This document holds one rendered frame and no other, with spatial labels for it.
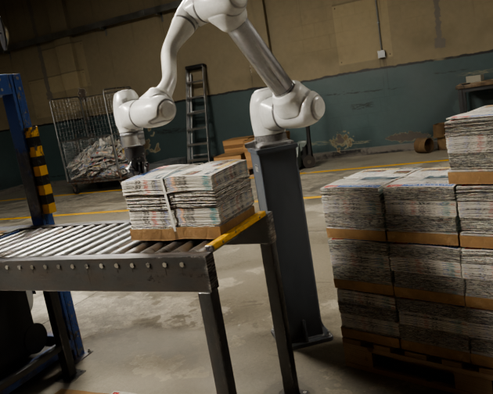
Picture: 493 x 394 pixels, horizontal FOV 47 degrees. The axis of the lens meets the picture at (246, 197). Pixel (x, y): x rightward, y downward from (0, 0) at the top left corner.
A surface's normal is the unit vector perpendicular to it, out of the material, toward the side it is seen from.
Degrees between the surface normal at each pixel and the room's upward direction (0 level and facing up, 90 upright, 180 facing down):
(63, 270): 90
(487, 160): 90
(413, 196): 90
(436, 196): 90
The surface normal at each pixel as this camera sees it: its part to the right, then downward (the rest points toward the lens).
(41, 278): -0.41, 0.23
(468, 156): -0.69, 0.24
